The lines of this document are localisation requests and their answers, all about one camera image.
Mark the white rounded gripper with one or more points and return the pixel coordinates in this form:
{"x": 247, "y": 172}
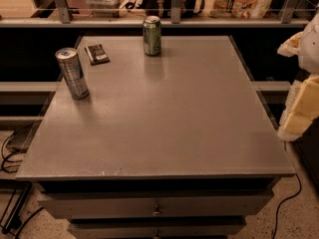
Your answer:
{"x": 310, "y": 52}

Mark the green soda can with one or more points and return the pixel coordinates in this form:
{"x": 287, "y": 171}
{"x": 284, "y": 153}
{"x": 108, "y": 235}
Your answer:
{"x": 152, "y": 35}

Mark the silver blue energy drink can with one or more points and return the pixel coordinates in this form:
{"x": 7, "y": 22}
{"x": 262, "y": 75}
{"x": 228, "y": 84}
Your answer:
{"x": 71, "y": 69}

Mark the colourful printed snack bag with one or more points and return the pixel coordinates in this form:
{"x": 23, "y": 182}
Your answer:
{"x": 241, "y": 9}

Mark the grey drawer cabinet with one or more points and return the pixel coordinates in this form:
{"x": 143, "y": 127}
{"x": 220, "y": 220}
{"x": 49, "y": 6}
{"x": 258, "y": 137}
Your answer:
{"x": 187, "y": 121}

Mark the upper grey drawer with knob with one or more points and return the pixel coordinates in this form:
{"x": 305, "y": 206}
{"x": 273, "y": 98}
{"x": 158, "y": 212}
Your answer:
{"x": 128, "y": 205}

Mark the dark snack bar packet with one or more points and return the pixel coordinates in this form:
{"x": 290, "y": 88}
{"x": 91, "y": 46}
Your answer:
{"x": 97, "y": 54}

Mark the lower grey drawer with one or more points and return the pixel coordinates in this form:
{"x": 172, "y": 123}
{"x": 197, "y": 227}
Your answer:
{"x": 154, "y": 228}

